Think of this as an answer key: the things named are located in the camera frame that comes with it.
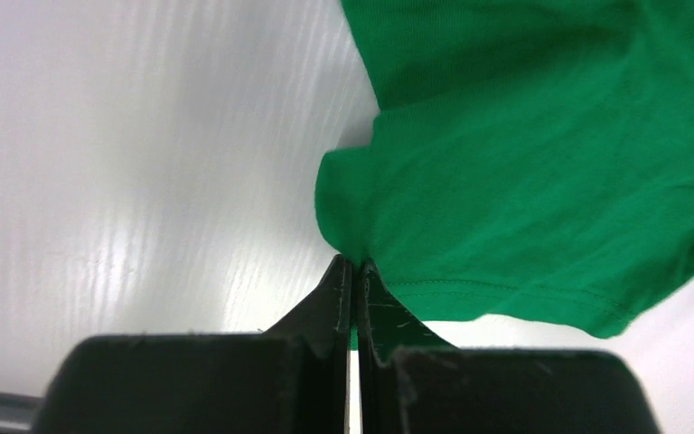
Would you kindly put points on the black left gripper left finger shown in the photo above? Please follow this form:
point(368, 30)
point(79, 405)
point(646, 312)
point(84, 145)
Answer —
point(291, 378)

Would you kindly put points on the green t shirt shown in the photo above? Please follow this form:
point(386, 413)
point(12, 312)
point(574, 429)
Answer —
point(532, 159)

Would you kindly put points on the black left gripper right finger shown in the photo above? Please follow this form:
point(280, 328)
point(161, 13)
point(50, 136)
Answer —
point(414, 381)

